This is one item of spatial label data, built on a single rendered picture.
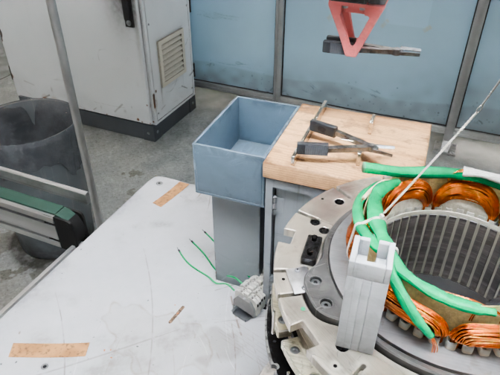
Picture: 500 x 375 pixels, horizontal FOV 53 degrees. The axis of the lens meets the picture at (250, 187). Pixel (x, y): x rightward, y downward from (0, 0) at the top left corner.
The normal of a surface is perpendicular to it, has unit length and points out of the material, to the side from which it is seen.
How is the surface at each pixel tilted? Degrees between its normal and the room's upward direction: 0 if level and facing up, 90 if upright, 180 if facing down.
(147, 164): 0
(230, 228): 90
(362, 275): 90
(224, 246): 90
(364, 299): 90
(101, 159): 0
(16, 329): 0
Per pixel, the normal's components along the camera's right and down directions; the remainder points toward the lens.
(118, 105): -0.40, 0.52
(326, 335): 0.00, -0.82
